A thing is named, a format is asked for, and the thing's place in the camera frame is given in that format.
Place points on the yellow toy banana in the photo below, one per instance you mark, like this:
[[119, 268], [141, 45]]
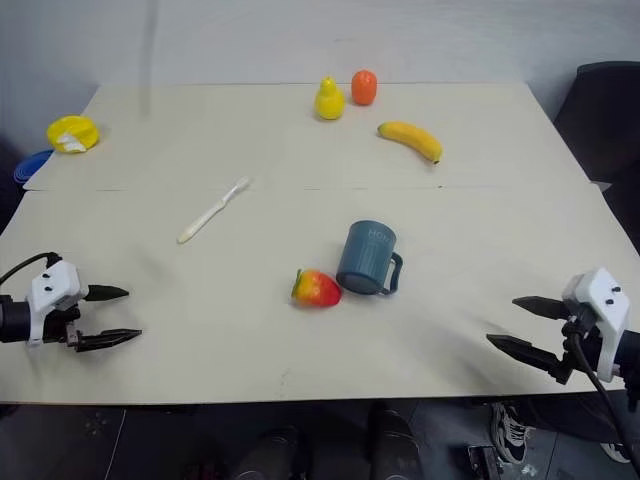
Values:
[[415, 139]]

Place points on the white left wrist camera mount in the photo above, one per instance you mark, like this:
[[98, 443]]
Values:
[[52, 285]]

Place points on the white toothbrush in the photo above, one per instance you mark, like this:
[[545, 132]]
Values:
[[212, 211]]

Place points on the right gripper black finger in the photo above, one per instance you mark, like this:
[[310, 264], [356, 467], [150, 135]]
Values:
[[545, 306], [525, 351]]

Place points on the red yellow toy peach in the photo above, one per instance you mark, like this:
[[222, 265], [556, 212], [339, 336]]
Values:
[[317, 290]]

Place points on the yellow toy pear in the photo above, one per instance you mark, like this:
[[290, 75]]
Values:
[[329, 102]]

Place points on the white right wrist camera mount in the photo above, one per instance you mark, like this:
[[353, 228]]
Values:
[[602, 300]]

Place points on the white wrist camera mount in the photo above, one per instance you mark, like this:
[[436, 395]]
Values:
[[602, 300], [52, 285]]

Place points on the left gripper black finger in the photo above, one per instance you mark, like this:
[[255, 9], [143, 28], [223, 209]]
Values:
[[107, 292], [107, 339]]

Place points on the orange toy persimmon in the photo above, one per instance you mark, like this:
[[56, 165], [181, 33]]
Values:
[[364, 89]]

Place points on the yellow bowl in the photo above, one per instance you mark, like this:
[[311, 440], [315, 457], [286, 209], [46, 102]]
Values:
[[80, 129]]

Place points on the blue round plate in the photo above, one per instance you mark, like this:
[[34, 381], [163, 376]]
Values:
[[31, 166]]

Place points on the blue-grey plastic mug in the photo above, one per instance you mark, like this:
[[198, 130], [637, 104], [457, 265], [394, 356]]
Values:
[[365, 255]]

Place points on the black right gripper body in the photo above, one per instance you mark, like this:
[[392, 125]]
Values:
[[582, 345]]

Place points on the black metal floor bracket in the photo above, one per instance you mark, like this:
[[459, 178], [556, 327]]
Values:
[[484, 462]]

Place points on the black chair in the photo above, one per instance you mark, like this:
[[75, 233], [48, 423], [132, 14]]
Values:
[[600, 120]]

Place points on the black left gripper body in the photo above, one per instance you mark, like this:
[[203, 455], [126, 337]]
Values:
[[55, 327]]

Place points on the dark trouser leg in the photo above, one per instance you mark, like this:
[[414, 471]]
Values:
[[565, 415]]

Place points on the black white sneaker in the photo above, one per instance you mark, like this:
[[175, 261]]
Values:
[[617, 451], [510, 432]]

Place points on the white crumpled paper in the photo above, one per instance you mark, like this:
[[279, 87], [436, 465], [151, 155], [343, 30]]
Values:
[[70, 144]]

